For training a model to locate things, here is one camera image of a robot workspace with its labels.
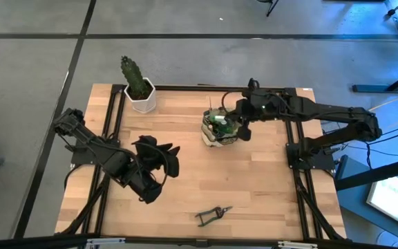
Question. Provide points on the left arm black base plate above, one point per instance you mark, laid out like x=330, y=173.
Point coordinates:
x=81, y=159

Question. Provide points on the black aluminium table frame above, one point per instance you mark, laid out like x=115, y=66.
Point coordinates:
x=185, y=88

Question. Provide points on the tall green cactus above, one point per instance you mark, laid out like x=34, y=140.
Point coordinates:
x=133, y=76

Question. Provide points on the green spray bottle white trigger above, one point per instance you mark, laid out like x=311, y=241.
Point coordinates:
x=220, y=118

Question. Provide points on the white hexagonal plant pot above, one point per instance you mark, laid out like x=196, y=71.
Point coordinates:
x=143, y=102

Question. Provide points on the small black frame bracket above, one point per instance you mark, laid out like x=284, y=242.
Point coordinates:
x=252, y=82

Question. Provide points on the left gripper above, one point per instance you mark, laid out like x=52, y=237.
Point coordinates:
x=150, y=154

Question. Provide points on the black floor stand legs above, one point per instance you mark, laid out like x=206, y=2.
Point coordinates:
x=385, y=88

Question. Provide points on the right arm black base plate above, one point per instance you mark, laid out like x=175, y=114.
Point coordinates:
x=323, y=165

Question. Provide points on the silver metal bracket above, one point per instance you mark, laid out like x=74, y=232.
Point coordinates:
x=297, y=245
x=105, y=242

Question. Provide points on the long black crossbar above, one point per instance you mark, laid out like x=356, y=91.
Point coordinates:
x=29, y=241

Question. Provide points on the black diagonal beam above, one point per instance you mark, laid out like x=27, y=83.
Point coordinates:
x=375, y=173

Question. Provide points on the beige green-trimmed gardening bag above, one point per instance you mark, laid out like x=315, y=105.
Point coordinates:
x=213, y=140

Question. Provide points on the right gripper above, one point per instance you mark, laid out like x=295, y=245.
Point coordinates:
x=250, y=110

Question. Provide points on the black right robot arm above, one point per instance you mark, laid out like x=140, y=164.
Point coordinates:
x=323, y=109

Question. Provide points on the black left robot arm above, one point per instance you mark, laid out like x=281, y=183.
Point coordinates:
x=105, y=155

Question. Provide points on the black chair base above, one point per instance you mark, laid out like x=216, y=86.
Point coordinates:
x=271, y=7

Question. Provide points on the white lit panel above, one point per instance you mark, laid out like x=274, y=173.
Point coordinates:
x=390, y=198

